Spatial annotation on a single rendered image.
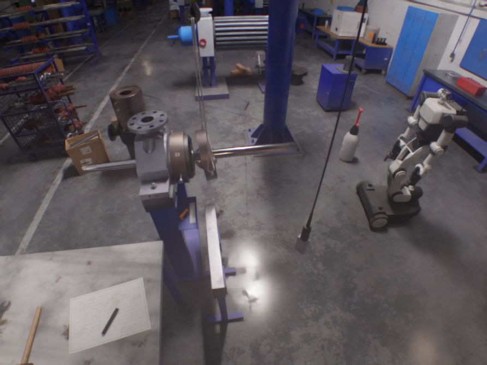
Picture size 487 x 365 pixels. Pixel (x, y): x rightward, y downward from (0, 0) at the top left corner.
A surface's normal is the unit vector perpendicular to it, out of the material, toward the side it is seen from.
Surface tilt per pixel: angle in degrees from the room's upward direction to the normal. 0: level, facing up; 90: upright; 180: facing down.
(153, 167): 45
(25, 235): 0
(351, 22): 90
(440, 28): 90
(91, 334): 0
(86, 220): 0
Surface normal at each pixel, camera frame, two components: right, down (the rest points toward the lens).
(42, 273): 0.00, -0.73
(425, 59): 0.14, 0.68
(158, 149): 0.11, -0.03
